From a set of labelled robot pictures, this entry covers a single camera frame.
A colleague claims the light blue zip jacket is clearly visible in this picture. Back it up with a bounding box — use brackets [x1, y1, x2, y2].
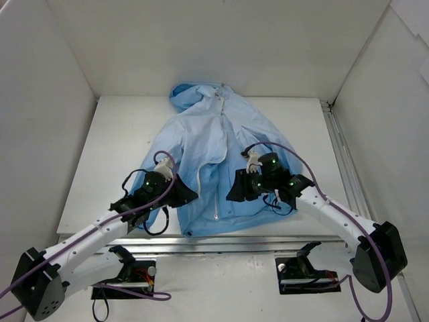
[141, 83, 302, 237]

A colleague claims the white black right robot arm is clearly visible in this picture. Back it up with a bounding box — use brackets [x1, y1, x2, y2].
[226, 152, 408, 293]

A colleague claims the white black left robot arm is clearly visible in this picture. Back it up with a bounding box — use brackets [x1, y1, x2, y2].
[10, 171, 198, 321]

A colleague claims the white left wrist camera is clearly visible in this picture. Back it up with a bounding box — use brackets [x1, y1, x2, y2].
[154, 157, 174, 181]

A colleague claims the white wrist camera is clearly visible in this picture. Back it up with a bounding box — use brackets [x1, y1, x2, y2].
[241, 150, 261, 174]
[154, 157, 174, 181]

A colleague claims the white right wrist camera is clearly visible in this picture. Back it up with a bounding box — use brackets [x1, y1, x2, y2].
[241, 150, 261, 174]

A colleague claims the aluminium rail front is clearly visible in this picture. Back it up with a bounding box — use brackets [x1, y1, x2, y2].
[94, 235, 345, 256]

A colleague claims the aluminium rail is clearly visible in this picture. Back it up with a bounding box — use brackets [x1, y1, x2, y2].
[320, 99, 422, 322]
[94, 235, 345, 256]

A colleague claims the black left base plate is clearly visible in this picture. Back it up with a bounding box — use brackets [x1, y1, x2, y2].
[90, 259, 156, 300]

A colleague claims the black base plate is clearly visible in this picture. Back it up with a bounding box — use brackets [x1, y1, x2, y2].
[90, 259, 156, 300]
[275, 257, 341, 295]

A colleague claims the aluminium rail right side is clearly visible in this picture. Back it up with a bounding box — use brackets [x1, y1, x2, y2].
[320, 99, 422, 322]

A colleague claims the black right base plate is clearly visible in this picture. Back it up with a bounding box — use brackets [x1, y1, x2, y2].
[275, 257, 341, 295]

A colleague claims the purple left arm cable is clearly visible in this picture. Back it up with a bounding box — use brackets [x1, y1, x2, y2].
[0, 150, 177, 303]

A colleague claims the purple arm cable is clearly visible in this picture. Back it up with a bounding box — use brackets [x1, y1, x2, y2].
[0, 150, 177, 303]
[246, 141, 395, 321]

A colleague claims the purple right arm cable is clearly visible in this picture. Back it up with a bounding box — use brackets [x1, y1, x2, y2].
[246, 141, 395, 321]

